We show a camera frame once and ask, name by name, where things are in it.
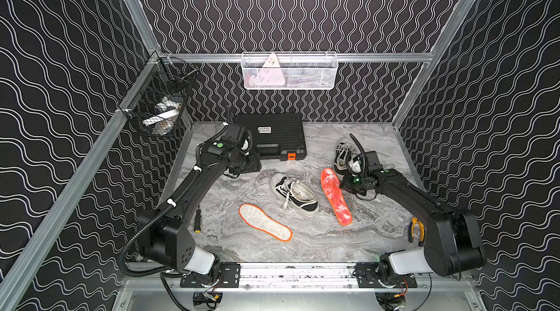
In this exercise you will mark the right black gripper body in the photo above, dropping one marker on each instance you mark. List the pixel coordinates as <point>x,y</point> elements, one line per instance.
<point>354,183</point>

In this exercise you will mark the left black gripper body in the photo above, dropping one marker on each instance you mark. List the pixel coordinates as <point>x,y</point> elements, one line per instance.
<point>250,164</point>

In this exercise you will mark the red patterned insole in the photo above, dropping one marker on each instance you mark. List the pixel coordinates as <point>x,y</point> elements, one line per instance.
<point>331,188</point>

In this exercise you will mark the white insole orange edge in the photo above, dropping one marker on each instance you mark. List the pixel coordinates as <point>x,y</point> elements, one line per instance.
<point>259,220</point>

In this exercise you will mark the black white sneaker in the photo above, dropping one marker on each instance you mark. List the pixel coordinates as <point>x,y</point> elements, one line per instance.
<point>346,158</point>
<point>293,193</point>

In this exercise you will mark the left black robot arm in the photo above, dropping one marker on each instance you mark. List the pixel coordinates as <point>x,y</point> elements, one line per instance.
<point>163,234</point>

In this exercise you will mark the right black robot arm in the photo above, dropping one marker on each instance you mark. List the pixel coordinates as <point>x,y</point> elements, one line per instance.
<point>452,241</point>

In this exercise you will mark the black plastic tool case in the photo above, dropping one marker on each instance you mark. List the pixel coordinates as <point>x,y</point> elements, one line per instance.
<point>276,135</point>

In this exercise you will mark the yellow black screwdriver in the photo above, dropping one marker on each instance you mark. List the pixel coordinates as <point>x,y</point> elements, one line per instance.
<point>197,221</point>

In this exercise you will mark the pink triangular card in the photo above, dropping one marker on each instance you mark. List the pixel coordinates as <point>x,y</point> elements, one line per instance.
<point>271,73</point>

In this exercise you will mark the white items in black basket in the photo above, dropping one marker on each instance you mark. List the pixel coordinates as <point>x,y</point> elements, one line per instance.
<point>166,113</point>

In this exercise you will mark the yellow handled pliers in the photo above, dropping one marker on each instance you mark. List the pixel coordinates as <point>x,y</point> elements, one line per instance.
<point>413,225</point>

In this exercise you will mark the white wire basket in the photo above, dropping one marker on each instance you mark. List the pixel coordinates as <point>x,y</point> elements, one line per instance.
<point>307,70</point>

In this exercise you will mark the black wire basket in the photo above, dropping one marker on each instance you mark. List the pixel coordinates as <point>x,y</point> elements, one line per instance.
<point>171,77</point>

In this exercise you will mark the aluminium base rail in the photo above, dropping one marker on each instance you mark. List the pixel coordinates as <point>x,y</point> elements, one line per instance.
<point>321,277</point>

